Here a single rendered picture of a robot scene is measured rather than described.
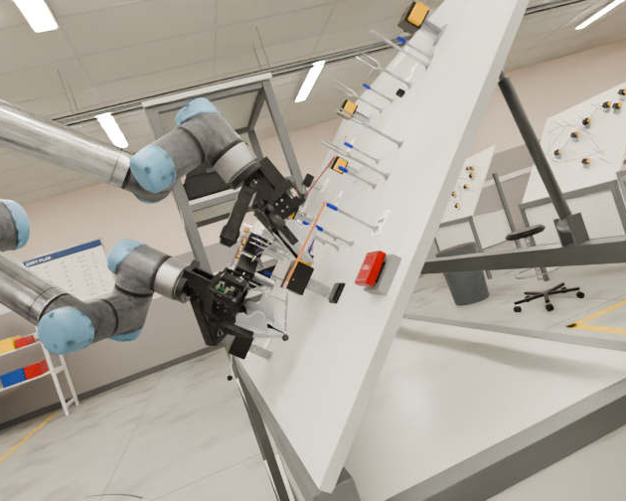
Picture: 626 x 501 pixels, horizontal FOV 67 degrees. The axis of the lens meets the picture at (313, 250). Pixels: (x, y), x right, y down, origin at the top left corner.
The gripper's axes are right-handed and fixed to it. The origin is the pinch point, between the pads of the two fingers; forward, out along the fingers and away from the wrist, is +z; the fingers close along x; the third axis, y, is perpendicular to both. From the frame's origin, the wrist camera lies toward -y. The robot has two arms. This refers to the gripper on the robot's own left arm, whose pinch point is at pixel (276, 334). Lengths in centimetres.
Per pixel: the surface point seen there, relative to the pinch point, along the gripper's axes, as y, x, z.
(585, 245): 29, 22, 44
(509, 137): -217, 970, 143
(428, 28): 50, 53, 2
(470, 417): 4.9, -3.5, 35.9
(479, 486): 10.5, -19.4, 35.8
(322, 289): 6.6, 9.4, 4.3
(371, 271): 27.7, -8.7, 12.2
